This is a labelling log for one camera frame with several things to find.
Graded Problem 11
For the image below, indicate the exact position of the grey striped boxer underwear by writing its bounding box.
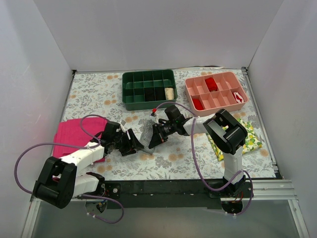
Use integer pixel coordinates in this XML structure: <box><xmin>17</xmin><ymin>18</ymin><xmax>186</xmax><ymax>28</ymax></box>
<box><xmin>139</xmin><ymin>119</ymin><xmax>155</xmax><ymax>154</ymax></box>

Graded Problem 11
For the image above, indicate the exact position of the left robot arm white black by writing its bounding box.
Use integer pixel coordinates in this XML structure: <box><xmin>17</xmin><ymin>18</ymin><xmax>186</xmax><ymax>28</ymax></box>
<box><xmin>32</xmin><ymin>121</ymin><xmax>144</xmax><ymax>208</ymax></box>

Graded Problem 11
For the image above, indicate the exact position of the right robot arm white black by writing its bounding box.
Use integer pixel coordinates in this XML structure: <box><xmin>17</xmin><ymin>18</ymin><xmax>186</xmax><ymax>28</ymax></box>
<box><xmin>148</xmin><ymin>104</ymin><xmax>248</xmax><ymax>197</ymax></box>

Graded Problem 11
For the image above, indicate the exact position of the red rolled cloth lower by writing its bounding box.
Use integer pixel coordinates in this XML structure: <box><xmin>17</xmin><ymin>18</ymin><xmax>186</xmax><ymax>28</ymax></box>
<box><xmin>192</xmin><ymin>98</ymin><xmax>204</xmax><ymax>111</ymax></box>

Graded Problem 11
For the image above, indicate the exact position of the beige rolled sock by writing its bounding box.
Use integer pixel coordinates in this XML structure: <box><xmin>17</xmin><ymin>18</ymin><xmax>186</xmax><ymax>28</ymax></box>
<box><xmin>164</xmin><ymin>88</ymin><xmax>175</xmax><ymax>100</ymax></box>

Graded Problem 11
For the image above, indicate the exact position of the black rolled cloth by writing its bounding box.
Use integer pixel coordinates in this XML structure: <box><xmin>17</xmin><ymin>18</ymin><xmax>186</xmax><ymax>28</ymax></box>
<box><xmin>155</xmin><ymin>87</ymin><xmax>166</xmax><ymax>101</ymax></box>
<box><xmin>144</xmin><ymin>88</ymin><xmax>155</xmax><ymax>102</ymax></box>

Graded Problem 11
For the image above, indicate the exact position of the pink folded cloth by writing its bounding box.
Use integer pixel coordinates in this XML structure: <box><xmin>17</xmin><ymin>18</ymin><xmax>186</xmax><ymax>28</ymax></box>
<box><xmin>53</xmin><ymin>117</ymin><xmax>106</xmax><ymax>158</ymax></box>

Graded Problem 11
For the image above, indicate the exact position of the pink divided organizer tray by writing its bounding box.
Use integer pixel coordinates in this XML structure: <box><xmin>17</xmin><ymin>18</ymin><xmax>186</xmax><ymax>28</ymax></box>
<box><xmin>185</xmin><ymin>71</ymin><xmax>249</xmax><ymax>117</ymax></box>

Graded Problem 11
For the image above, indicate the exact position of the green divided organizer tray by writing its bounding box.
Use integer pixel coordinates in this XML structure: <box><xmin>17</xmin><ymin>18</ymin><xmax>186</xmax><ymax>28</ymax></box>
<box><xmin>122</xmin><ymin>69</ymin><xmax>178</xmax><ymax>111</ymax></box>

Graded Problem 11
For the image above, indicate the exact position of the red rolled cloth upper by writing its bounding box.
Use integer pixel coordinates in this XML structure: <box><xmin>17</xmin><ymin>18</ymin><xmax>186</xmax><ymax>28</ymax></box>
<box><xmin>205</xmin><ymin>77</ymin><xmax>218</xmax><ymax>92</ymax></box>

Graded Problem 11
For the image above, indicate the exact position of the red white rolled cloth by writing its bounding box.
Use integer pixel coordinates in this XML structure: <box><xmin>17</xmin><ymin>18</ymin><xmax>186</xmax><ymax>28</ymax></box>
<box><xmin>232</xmin><ymin>92</ymin><xmax>245</xmax><ymax>104</ymax></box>

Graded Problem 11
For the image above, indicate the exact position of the lemon print folded cloth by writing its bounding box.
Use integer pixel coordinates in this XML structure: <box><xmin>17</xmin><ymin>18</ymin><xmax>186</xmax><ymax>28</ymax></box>
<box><xmin>206</xmin><ymin>118</ymin><xmax>262</xmax><ymax>161</ymax></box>

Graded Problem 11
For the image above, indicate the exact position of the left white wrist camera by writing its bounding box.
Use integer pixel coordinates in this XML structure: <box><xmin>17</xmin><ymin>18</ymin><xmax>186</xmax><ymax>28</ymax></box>
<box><xmin>120</xmin><ymin>120</ymin><xmax>128</xmax><ymax>133</ymax></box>

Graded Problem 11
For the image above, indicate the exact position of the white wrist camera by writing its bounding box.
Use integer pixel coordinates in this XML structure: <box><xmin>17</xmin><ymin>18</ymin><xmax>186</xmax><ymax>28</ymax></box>
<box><xmin>149</xmin><ymin>111</ymin><xmax>159</xmax><ymax>124</ymax></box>
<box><xmin>120</xmin><ymin>120</ymin><xmax>128</xmax><ymax>133</ymax></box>

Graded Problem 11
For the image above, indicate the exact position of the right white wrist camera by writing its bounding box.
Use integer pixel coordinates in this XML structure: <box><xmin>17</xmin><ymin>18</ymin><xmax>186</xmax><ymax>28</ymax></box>
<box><xmin>149</xmin><ymin>111</ymin><xmax>159</xmax><ymax>124</ymax></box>

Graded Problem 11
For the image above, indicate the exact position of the black metal base rail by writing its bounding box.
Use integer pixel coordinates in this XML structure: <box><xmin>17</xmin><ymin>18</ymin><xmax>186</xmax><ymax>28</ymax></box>
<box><xmin>76</xmin><ymin>177</ymin><xmax>248</xmax><ymax>211</ymax></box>

